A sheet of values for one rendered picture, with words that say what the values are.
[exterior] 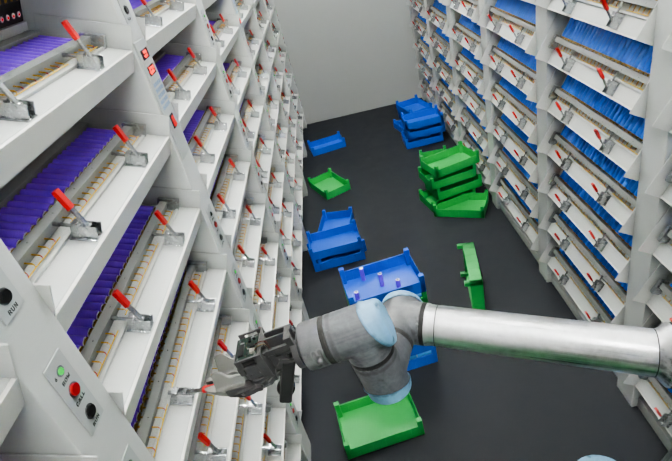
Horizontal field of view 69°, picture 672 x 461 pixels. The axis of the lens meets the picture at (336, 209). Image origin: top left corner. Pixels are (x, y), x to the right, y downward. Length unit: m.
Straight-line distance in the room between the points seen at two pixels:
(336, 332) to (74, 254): 0.44
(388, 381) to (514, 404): 1.18
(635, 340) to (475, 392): 1.17
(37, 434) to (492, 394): 1.70
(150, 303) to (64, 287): 0.27
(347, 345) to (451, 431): 1.19
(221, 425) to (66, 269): 0.62
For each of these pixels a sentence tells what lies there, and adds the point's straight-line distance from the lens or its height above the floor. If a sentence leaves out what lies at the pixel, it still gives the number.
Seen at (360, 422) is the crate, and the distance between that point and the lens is 2.10.
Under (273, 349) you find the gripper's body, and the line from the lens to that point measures 0.93.
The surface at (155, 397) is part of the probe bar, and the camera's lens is 1.06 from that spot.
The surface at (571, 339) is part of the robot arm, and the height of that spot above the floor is 0.95.
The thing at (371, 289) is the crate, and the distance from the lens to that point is 2.00.
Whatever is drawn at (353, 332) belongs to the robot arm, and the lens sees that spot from 0.88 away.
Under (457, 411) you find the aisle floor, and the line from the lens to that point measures 2.08.
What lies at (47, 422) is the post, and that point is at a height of 1.27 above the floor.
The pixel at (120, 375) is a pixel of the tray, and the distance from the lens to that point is 0.89.
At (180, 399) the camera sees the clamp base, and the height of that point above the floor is 0.97.
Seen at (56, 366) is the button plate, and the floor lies 1.31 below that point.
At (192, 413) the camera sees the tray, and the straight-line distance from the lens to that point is 1.06.
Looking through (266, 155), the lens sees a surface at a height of 0.76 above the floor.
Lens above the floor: 1.69
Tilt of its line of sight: 30 degrees down
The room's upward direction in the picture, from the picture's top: 15 degrees counter-clockwise
